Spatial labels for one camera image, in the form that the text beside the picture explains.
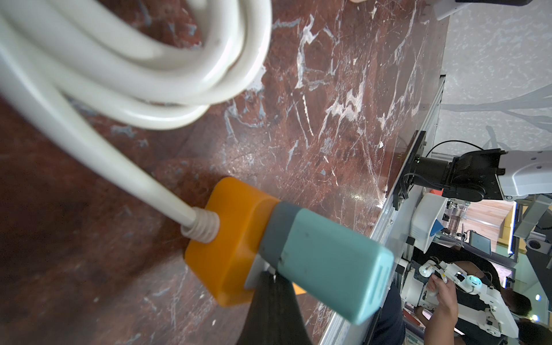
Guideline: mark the operator hand with controller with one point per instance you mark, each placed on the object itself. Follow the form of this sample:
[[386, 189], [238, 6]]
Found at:
[[441, 325]]

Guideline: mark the orange power strip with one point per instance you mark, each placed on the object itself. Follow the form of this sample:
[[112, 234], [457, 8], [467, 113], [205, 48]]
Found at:
[[229, 266]]

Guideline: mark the teal plug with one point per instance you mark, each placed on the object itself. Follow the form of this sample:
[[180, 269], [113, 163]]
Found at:
[[344, 270]]

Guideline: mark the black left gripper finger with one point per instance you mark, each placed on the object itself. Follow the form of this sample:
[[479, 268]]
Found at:
[[274, 316]]

